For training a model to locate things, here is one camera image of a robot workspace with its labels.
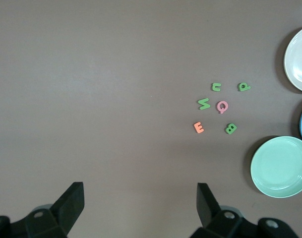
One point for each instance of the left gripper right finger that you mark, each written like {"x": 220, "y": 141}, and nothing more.
{"x": 207, "y": 205}

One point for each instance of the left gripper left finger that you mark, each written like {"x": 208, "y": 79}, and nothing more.
{"x": 66, "y": 205}

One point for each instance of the green foam letter B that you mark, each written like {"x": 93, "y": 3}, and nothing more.
{"x": 230, "y": 129}

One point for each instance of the green zigzag foam letter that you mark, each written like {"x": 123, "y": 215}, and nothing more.
{"x": 204, "y": 104}

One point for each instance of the green foam letter n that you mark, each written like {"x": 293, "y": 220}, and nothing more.
{"x": 213, "y": 85}

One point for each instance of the green foam letter P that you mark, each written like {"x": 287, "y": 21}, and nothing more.
{"x": 246, "y": 88}

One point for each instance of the orange foam letter E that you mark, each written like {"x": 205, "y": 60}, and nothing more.
{"x": 196, "y": 128}

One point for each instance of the green plate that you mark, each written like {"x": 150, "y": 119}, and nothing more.
{"x": 279, "y": 168}

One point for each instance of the pink foam letter Q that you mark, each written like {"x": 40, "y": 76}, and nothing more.
{"x": 222, "y": 111}

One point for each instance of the brown table mat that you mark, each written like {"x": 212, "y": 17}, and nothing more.
{"x": 91, "y": 74}

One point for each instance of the beige plate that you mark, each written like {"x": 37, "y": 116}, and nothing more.
{"x": 299, "y": 59}

